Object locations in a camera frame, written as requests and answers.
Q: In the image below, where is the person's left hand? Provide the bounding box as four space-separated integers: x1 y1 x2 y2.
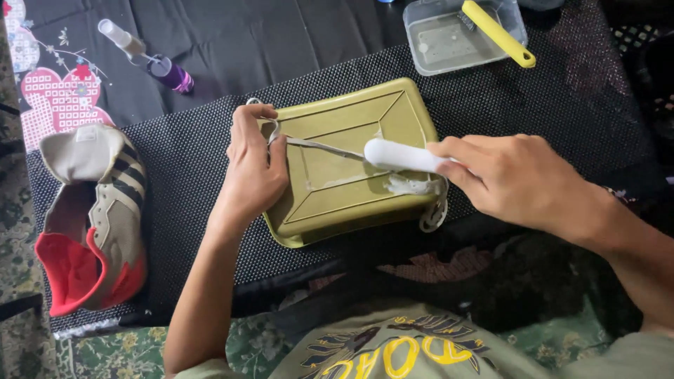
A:
213 104 290 225

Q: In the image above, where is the person's right hand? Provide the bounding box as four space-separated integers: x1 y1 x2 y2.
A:
427 134 607 241

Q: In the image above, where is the white shoelace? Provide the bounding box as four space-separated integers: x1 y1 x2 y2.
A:
246 97 449 233

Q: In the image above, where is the white brush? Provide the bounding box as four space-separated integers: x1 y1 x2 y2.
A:
363 138 458 174

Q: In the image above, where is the black mesh mat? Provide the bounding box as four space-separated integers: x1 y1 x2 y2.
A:
26 0 674 333

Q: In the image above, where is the olive green plastic tray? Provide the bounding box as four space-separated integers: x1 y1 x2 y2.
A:
257 78 449 248

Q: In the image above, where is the black floral cloth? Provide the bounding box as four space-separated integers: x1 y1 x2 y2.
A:
4 0 406 153

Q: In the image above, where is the purple spray bottle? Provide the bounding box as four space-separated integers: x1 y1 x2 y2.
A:
97 18 195 95

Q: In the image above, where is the clear plastic container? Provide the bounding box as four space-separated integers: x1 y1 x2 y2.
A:
403 0 529 77

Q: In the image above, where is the beige sneaker with red lining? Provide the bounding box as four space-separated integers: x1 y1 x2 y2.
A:
34 124 148 318

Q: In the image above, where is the black perforated basket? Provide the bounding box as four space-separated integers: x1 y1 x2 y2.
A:
611 21 674 140

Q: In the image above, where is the person's green printed shirt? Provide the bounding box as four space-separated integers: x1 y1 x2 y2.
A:
174 305 674 379

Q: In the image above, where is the yellow handled brush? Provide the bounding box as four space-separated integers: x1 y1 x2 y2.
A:
457 0 537 69

